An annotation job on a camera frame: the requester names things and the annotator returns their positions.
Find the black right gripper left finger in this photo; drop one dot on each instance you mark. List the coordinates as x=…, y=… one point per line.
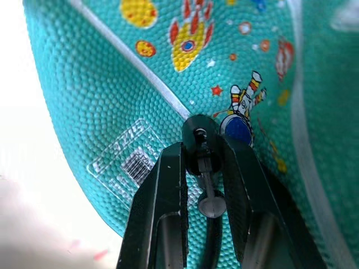
x=151, y=213

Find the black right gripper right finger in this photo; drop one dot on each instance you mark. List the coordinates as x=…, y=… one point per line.
x=263, y=213

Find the teal space-print ball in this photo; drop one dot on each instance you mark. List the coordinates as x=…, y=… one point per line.
x=112, y=84

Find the clear barcode sticker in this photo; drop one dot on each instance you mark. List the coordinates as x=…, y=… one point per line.
x=123, y=157

